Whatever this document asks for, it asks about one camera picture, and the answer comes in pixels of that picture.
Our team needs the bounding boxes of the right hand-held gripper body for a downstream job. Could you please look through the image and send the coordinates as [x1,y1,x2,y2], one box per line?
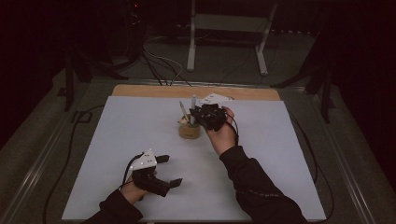
[190,92,234,132]

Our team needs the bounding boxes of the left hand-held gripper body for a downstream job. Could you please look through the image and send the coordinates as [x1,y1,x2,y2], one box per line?
[130,148,172,198]

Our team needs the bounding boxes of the white capped pen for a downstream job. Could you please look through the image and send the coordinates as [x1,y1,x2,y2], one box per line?
[190,93,198,125]

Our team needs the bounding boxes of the brown bear pen holder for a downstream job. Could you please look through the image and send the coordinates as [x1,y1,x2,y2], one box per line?
[177,115,202,140]

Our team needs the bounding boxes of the clear pen with pink end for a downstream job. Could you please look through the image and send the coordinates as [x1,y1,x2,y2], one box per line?
[178,100,190,121]

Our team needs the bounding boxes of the person's left hand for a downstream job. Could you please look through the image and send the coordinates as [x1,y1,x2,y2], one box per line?
[120,179,151,205]

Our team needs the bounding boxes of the person's right hand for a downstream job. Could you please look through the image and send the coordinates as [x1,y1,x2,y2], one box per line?
[205,106,239,157]

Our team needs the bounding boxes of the wooden table board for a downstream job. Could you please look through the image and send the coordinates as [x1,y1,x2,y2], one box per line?
[111,84,281,102]

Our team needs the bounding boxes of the white metal stand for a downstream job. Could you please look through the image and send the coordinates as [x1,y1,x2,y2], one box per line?
[186,0,278,77]

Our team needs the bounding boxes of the white table sheet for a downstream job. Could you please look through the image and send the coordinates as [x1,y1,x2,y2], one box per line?
[61,95,327,222]

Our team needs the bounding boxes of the black tripod stand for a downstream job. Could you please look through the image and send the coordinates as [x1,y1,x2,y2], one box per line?
[270,59,337,124]
[56,52,129,113]

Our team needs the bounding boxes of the dark equipment with red light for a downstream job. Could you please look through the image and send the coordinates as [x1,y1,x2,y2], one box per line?
[122,0,146,62]

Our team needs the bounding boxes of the left hand-held gripper cable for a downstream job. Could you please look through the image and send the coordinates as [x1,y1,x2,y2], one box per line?
[119,151,145,191]

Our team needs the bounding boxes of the hand-held gripper cable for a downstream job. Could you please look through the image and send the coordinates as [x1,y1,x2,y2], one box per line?
[119,151,145,191]
[225,112,240,147]

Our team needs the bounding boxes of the right hand-held gripper cable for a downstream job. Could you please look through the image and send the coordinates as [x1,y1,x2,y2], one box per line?
[225,112,240,147]

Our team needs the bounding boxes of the bundle of floor cables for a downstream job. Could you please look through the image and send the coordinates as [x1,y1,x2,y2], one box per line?
[140,46,193,88]

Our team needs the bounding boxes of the black floor cable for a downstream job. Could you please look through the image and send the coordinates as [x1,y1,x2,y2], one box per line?
[42,105,106,224]
[289,111,334,223]

